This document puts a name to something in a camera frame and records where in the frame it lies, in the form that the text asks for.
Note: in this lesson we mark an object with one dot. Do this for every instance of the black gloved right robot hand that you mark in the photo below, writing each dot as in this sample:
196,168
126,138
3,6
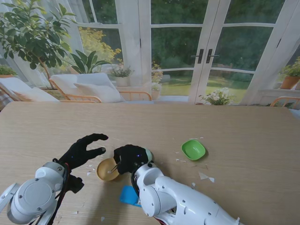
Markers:
131,157

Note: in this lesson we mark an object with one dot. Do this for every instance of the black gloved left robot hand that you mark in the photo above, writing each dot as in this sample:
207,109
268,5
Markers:
77,153

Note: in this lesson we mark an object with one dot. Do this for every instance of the metal tweezers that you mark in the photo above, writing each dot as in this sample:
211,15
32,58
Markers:
113,168

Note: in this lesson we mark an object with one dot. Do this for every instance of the blue pill box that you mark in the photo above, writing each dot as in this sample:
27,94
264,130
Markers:
127,195

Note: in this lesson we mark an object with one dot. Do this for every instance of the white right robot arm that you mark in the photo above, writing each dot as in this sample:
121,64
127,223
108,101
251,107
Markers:
182,201

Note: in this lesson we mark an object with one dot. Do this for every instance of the pale green ceramic bowl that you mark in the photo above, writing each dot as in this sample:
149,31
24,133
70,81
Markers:
150,154

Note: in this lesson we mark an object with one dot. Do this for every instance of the yellow plastic dish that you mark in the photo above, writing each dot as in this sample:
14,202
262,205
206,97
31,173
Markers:
103,174

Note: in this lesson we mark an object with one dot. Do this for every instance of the green plastic dish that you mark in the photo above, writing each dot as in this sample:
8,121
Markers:
193,150

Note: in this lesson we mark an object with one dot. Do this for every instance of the white cushion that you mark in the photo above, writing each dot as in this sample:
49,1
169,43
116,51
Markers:
98,92

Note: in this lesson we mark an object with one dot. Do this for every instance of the yellow flowering potted plant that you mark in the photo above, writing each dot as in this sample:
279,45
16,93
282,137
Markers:
155,86

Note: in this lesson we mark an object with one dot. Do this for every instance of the flowering plant in white pot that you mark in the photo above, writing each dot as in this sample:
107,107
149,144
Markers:
122,77

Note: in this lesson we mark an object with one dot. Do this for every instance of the broad-leaf green plant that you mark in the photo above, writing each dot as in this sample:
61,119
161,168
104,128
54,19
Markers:
87,62

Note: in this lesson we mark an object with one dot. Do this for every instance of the white flower bush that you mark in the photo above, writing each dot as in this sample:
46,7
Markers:
216,97

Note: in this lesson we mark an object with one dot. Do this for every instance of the small potted green plant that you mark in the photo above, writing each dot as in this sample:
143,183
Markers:
5,71

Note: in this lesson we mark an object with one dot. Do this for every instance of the white french door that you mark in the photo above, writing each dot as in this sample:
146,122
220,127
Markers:
175,47
243,47

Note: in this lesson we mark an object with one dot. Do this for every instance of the tall leafy potted tree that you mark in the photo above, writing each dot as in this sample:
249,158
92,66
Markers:
30,37

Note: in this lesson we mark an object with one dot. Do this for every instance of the terracotta potted plant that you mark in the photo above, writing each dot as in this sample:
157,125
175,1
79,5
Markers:
290,79

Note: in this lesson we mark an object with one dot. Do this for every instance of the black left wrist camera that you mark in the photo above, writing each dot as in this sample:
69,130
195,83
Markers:
75,184

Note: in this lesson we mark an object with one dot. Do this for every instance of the white lounge chair wooden frame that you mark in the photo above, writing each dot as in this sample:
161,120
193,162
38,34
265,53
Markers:
93,80
16,86

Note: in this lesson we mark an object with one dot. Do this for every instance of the wooden armchair frame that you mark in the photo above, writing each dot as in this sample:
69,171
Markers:
281,99

